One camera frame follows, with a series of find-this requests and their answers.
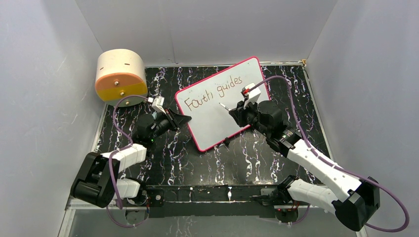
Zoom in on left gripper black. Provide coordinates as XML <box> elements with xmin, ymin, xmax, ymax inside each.
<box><xmin>150</xmin><ymin>108</ymin><xmax>191</xmax><ymax>141</ymax></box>

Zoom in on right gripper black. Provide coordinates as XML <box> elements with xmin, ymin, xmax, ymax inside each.
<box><xmin>229</xmin><ymin>98</ymin><xmax>270</xmax><ymax>137</ymax></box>

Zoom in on white whiteboard marker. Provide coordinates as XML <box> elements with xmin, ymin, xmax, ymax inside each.
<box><xmin>219</xmin><ymin>103</ymin><xmax>231</xmax><ymax>111</ymax></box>

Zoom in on pink framed whiteboard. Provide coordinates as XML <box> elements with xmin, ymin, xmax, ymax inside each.
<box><xmin>175</xmin><ymin>57</ymin><xmax>265</xmax><ymax>152</ymax></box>

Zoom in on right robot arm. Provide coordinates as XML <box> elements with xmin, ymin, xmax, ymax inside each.
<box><xmin>228</xmin><ymin>101</ymin><xmax>380</xmax><ymax>232</ymax></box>

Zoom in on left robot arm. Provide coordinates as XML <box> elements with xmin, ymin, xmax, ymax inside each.
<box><xmin>70</xmin><ymin>109</ymin><xmax>192</xmax><ymax>208</ymax></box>

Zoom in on beige orange cylindrical container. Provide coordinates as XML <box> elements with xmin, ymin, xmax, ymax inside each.
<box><xmin>95</xmin><ymin>49</ymin><xmax>148</xmax><ymax>106</ymax></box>

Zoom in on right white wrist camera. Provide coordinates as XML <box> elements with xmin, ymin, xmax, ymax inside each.
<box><xmin>242</xmin><ymin>83</ymin><xmax>261</xmax><ymax>109</ymax></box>

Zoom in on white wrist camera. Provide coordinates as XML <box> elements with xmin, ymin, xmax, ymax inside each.
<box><xmin>242</xmin><ymin>83</ymin><xmax>261</xmax><ymax>109</ymax></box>
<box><xmin>147</xmin><ymin>96</ymin><xmax>166</xmax><ymax>114</ymax></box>

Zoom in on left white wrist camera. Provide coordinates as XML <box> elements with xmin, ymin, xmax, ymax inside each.
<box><xmin>147</xmin><ymin>96</ymin><xmax>166</xmax><ymax>114</ymax></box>

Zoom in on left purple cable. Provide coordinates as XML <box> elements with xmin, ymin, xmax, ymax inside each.
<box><xmin>105</xmin><ymin>95</ymin><xmax>155</xmax><ymax>229</ymax></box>

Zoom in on purple cable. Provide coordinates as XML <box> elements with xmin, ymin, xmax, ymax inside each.
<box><xmin>105</xmin><ymin>95</ymin><xmax>155</xmax><ymax>229</ymax></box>
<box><xmin>250</xmin><ymin>75</ymin><xmax>410</xmax><ymax>229</ymax></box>

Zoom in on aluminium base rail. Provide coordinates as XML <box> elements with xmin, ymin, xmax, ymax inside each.
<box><xmin>65</xmin><ymin>185</ymin><xmax>361</xmax><ymax>211</ymax></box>

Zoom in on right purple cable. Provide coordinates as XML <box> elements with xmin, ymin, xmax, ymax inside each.
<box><xmin>250</xmin><ymin>75</ymin><xmax>410</xmax><ymax>229</ymax></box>

